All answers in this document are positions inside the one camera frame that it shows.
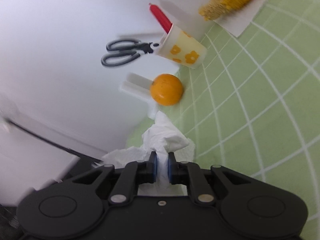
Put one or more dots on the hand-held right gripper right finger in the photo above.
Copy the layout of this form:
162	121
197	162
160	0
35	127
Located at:
171	168

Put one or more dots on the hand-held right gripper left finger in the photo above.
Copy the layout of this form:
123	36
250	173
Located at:
153	168

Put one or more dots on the white tissue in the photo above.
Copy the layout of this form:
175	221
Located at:
162	137

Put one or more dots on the orange fruit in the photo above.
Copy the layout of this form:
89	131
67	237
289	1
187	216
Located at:
166	90

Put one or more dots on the white plastic stand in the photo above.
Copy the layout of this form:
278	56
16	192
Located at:
136	81

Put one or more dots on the green checked tablecloth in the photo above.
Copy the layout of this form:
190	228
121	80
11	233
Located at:
250	105

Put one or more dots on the cream cup with orange flowers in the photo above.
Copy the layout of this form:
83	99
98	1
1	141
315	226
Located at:
182	48

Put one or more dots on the black scissors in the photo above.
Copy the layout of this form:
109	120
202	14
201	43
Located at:
136	47

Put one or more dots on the red pen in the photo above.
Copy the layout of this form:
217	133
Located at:
161	18

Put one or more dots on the white paper napkin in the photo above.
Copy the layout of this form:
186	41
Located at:
240	21

